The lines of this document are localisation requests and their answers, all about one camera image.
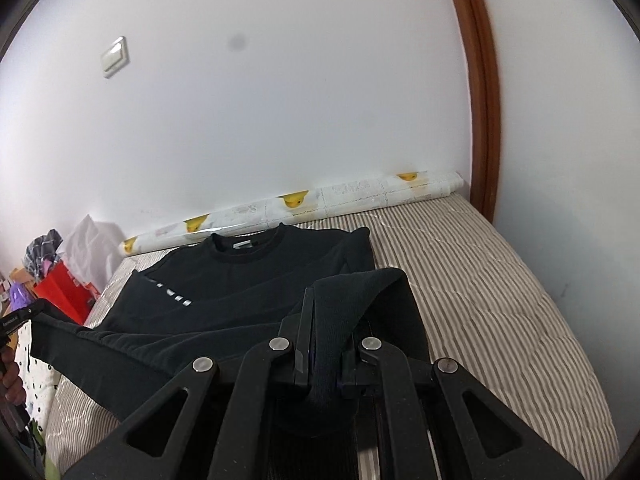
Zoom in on brown wooden door frame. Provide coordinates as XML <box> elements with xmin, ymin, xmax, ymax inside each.
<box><xmin>452</xmin><ymin>0</ymin><xmax>502</xmax><ymax>221</ymax></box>

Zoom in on black sweatshirt with white letters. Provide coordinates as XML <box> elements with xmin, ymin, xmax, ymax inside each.
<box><xmin>30</xmin><ymin>226</ymin><xmax>428</xmax><ymax>419</ymax></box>

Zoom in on person's left hand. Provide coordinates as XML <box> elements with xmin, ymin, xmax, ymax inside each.
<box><xmin>1</xmin><ymin>346</ymin><xmax>26</xmax><ymax>405</ymax></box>

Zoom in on white dotted blanket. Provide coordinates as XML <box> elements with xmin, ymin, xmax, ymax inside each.
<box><xmin>15</xmin><ymin>324</ymin><xmax>61</xmax><ymax>437</ymax></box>

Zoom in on grey plaid clothes in bag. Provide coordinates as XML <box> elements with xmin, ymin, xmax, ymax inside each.
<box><xmin>23</xmin><ymin>229</ymin><xmax>63</xmax><ymax>281</ymax></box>

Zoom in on rolled white mat yellow ducks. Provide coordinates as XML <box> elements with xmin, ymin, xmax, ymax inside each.
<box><xmin>118</xmin><ymin>170</ymin><xmax>464</xmax><ymax>257</ymax></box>

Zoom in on red paper shopping bag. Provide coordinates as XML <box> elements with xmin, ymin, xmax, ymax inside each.
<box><xmin>35</xmin><ymin>261</ymin><xmax>96</xmax><ymax>325</ymax></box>

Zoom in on white Miniso plastic bag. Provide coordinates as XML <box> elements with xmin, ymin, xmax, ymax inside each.
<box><xmin>58</xmin><ymin>214</ymin><xmax>124</xmax><ymax>298</ymax></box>

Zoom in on white wall switch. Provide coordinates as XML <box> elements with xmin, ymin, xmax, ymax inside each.
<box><xmin>101</xmin><ymin>36</ymin><xmax>129</xmax><ymax>79</ymax></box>

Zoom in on purple plush toy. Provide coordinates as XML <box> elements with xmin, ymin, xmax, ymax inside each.
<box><xmin>9</xmin><ymin>282</ymin><xmax>35</xmax><ymax>312</ymax></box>

